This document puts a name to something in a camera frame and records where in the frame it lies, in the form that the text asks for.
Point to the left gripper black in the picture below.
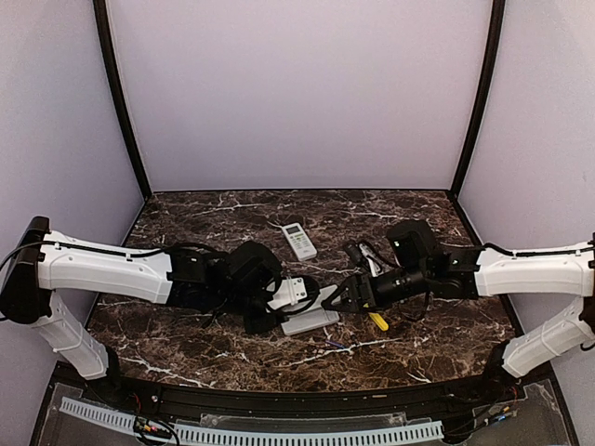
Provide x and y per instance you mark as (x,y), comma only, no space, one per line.
(255,327)

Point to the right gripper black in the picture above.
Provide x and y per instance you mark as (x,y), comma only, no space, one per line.
(357,284)

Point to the yellow handled screwdriver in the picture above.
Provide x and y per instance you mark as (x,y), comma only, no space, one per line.
(379,321)

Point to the purple battery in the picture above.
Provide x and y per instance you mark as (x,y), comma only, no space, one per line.
(333,344)

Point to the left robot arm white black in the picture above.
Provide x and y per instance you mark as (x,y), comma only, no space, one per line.
(183,275)

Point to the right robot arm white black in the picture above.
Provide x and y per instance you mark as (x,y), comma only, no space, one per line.
(488,270)

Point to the white remote with buttons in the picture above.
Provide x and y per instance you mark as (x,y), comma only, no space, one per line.
(299,242)

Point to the black front rail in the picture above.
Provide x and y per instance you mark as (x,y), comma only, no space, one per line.
(450,399)

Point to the white slotted cable duct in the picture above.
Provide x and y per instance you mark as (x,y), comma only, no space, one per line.
(216,430)

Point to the right black frame post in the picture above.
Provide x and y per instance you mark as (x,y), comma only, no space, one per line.
(481,97)

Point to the black frame post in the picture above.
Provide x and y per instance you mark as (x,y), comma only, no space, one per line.
(107,49)
(481,97)

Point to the left black frame post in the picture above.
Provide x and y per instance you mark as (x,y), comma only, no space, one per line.
(107,49)

